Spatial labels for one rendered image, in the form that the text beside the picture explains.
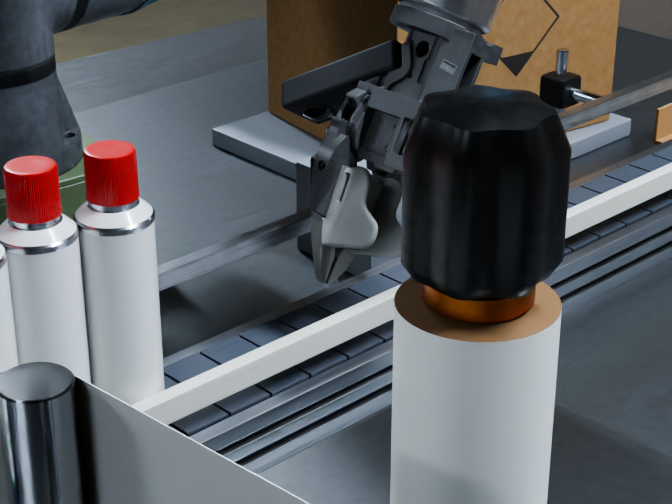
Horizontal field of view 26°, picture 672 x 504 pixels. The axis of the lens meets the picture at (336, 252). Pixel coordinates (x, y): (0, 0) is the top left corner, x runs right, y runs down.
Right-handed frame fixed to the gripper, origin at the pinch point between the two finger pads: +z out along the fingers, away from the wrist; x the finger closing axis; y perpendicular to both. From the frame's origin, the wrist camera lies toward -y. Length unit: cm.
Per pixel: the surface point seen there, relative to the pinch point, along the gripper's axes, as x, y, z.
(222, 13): 250, -302, -37
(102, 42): 208, -304, -13
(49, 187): -27.8, 1.5, 0.0
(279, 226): -2.9, -2.9, -1.5
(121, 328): -19.7, 3.2, 7.3
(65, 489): -35.9, 21.4, 11.5
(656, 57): 80, -30, -34
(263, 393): -5.7, 4.3, 9.7
